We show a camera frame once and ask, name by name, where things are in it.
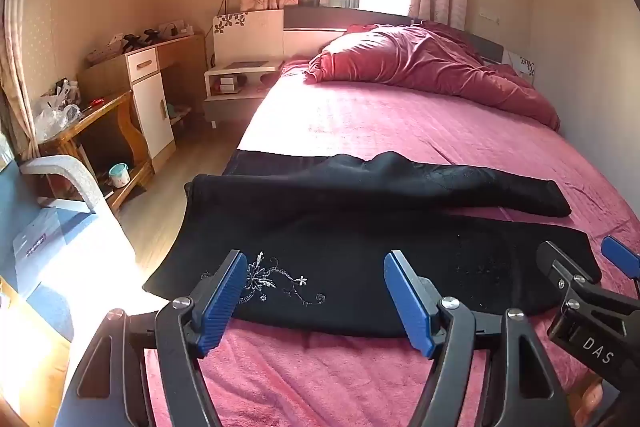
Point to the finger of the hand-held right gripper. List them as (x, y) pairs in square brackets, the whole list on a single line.
[(620, 254), (557, 264)]

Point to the black items on desk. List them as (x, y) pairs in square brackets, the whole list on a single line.
[(140, 39)]

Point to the bed with pink sheet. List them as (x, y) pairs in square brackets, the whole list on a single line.
[(375, 122)]

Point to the low wooden table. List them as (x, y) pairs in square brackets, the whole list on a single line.
[(107, 104)]

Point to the crumpled pink duvet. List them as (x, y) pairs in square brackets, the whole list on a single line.
[(425, 57)]

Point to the white nightstand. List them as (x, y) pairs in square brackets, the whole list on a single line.
[(235, 96)]

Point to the clear plastic bags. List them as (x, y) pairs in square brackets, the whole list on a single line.
[(52, 122)]

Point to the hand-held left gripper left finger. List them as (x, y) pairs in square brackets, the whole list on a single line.
[(222, 307)]

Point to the grey and white headboard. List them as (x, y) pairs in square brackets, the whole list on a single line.
[(250, 37)]

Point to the black embroidered pants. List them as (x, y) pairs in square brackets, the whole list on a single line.
[(350, 247)]

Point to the wooden desk with white cabinet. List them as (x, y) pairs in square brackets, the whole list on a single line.
[(150, 107)]

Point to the blue padded surface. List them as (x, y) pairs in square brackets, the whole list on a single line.
[(90, 252)]

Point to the small teal and white pot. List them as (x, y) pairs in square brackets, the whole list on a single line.
[(120, 174)]

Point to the grey chair armrest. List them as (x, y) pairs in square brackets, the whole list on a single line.
[(75, 172)]

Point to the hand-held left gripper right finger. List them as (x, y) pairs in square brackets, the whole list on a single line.
[(407, 302)]

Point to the dotted beige curtain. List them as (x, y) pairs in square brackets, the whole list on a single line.
[(15, 72)]

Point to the person's right hand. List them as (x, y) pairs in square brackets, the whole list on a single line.
[(590, 402)]

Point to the clear plastic packet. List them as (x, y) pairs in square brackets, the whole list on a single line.
[(37, 239)]

